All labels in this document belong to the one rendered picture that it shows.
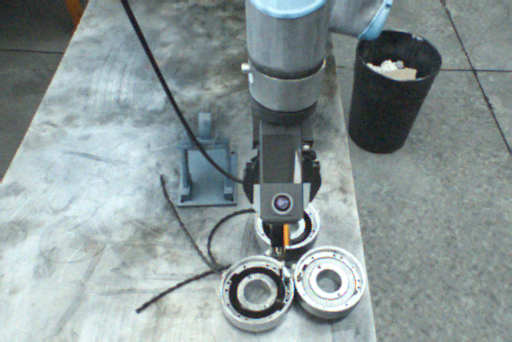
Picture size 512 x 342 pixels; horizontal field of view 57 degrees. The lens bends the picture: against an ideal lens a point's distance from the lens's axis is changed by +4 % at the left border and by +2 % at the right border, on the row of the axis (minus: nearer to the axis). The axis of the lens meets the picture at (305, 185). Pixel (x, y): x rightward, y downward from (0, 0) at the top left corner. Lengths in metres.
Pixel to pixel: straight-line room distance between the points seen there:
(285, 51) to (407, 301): 1.34
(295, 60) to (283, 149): 0.11
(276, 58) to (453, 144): 1.83
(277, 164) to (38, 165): 0.55
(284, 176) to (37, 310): 0.43
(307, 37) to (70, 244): 0.54
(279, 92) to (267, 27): 0.07
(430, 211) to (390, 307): 0.47
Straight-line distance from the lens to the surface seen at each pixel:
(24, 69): 2.60
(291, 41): 0.41
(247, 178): 0.54
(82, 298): 0.75
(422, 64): 2.02
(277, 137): 0.48
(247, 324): 0.65
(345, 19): 0.95
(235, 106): 0.97
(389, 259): 1.72
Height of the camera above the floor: 1.43
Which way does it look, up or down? 50 degrees down
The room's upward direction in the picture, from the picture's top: 7 degrees clockwise
